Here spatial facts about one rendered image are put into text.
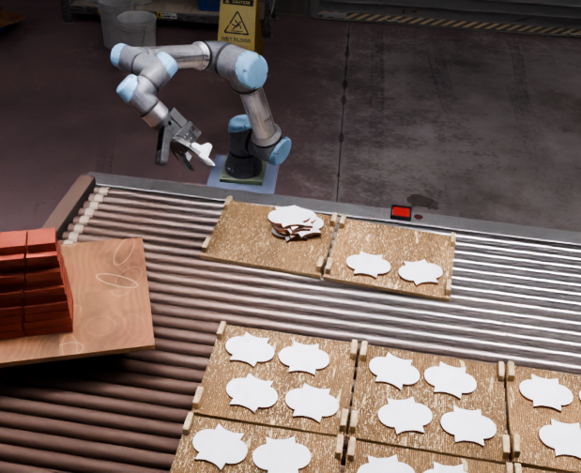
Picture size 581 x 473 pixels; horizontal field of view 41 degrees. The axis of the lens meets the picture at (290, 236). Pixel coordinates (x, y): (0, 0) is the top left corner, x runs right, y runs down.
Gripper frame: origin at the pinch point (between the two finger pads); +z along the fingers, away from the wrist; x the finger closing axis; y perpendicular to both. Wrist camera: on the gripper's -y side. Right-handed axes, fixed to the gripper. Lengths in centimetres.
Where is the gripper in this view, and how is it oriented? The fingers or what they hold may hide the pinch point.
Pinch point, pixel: (202, 170)
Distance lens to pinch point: 244.3
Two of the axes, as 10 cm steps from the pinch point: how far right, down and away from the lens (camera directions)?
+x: -5.3, 0.3, 8.5
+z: 6.5, 6.6, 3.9
